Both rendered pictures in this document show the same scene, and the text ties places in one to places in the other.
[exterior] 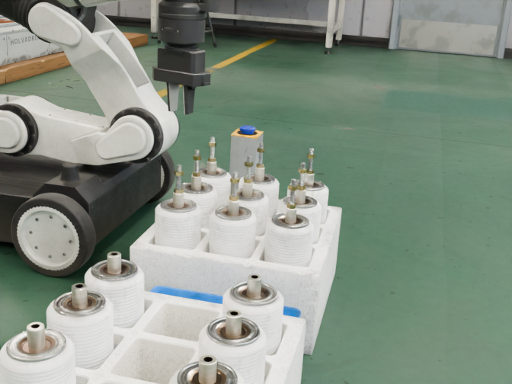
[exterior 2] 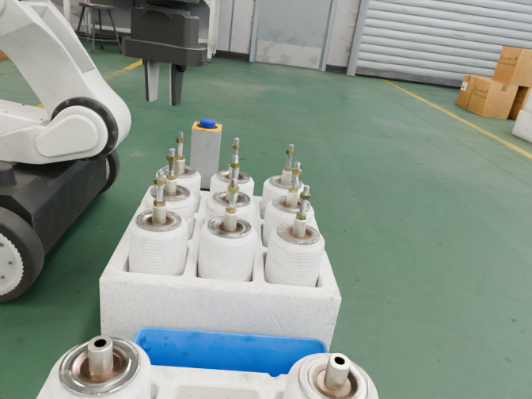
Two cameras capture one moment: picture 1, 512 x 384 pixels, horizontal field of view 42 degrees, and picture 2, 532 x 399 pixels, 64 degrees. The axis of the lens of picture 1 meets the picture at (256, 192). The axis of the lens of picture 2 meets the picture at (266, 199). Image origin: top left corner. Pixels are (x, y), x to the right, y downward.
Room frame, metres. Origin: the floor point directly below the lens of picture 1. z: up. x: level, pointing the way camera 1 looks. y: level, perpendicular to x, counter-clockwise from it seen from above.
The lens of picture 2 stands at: (0.65, 0.19, 0.59)
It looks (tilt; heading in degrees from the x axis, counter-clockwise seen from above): 24 degrees down; 342
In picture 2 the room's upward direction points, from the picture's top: 8 degrees clockwise
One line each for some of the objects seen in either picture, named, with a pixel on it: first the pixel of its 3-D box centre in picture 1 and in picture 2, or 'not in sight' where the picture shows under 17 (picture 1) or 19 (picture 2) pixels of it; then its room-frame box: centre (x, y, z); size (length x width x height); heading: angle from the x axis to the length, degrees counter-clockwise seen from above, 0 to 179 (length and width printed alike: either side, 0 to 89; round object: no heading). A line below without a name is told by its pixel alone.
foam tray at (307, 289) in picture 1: (243, 261); (224, 268); (1.39, 0.02, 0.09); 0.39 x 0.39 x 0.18; 78
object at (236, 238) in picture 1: (231, 254); (224, 272); (1.28, 0.04, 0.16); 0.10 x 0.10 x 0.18
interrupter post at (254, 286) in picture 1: (254, 286); (336, 372); (0.94, -0.01, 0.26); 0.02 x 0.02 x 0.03
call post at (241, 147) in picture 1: (244, 190); (203, 184); (1.69, 0.03, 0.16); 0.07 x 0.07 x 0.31; 78
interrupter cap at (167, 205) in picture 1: (178, 206); (158, 220); (1.30, 0.16, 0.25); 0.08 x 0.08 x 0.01
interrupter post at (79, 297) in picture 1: (79, 296); not in sight; (0.87, 0.25, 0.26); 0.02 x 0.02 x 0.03
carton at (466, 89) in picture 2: not in sight; (479, 93); (4.19, -3.00, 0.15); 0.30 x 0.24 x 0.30; 76
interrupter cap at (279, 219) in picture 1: (290, 221); (298, 233); (1.25, -0.07, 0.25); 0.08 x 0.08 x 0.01
